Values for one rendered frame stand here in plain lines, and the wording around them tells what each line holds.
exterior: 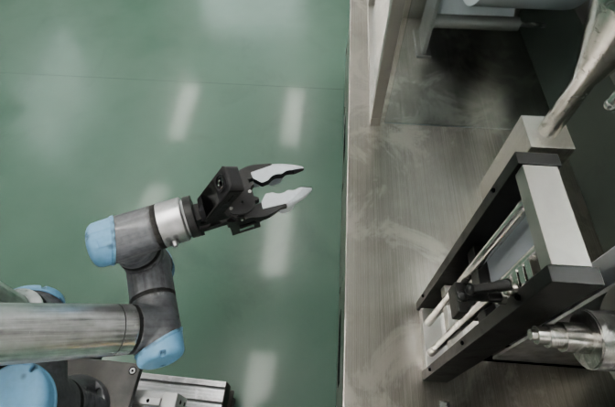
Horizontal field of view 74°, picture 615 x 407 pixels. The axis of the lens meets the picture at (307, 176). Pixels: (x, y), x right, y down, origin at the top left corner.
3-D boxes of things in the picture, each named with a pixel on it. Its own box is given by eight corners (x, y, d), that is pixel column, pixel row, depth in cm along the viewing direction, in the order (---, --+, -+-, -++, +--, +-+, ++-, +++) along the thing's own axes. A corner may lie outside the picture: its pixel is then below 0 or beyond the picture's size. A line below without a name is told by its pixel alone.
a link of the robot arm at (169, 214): (151, 196, 66) (160, 241, 63) (179, 187, 67) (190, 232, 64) (163, 214, 73) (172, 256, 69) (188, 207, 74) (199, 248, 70)
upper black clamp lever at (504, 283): (466, 286, 48) (462, 283, 48) (512, 280, 46) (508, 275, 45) (468, 298, 48) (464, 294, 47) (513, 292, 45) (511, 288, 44)
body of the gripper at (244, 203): (253, 190, 77) (188, 209, 75) (249, 168, 70) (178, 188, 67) (264, 227, 74) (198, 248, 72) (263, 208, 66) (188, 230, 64)
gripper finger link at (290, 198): (309, 198, 75) (259, 207, 74) (311, 184, 70) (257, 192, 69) (313, 214, 74) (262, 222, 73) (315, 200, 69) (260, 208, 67)
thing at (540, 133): (468, 176, 112) (580, -29, 66) (520, 179, 112) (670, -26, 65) (476, 221, 104) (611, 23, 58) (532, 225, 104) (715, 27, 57)
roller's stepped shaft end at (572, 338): (520, 324, 49) (533, 315, 46) (572, 327, 48) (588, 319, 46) (526, 352, 47) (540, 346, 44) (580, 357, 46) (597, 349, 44)
